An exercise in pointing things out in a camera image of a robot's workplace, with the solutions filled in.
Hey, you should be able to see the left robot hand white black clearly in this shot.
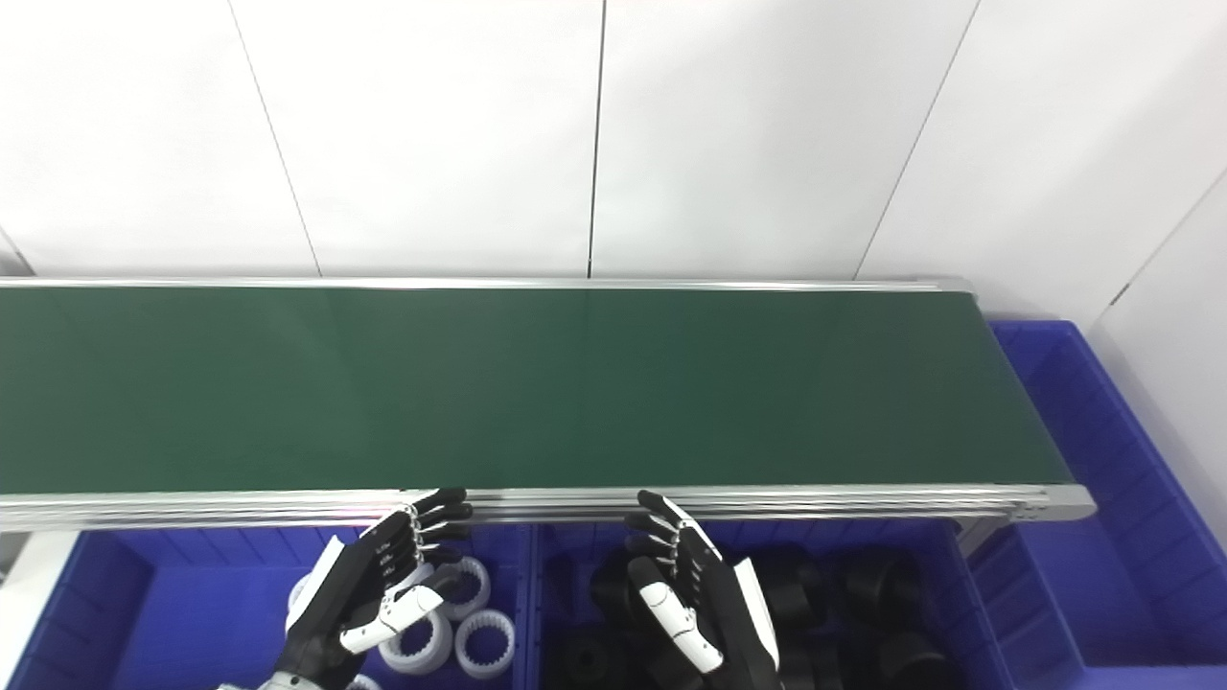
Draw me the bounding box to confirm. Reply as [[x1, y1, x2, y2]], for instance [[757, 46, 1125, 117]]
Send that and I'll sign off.
[[278, 489, 474, 686]]

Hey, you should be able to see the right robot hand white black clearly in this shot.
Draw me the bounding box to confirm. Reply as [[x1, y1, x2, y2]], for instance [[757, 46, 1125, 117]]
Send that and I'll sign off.
[[625, 491, 782, 690]]

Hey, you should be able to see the black cylindrical part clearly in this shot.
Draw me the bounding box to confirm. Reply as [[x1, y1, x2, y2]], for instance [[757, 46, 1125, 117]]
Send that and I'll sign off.
[[778, 636, 846, 690], [757, 546, 822, 624], [844, 550, 929, 630], [874, 631, 950, 690], [589, 561, 645, 626], [561, 632, 634, 690]]

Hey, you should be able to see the green conveyor belt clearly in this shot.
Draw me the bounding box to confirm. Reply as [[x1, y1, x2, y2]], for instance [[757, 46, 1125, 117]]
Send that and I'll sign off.
[[0, 277, 1097, 534], [0, 286, 1075, 495]]

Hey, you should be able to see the blue bin with white rings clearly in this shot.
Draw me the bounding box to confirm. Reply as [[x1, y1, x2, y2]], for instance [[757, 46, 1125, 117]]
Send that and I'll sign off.
[[5, 523, 538, 690]]

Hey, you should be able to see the blue bin with black parts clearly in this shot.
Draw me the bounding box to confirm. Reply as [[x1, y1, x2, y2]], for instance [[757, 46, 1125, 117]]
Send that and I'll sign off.
[[530, 517, 1019, 690]]

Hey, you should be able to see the empty blue bin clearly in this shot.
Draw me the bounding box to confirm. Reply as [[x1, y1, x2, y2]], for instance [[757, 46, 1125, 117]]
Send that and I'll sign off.
[[966, 320, 1227, 690]]

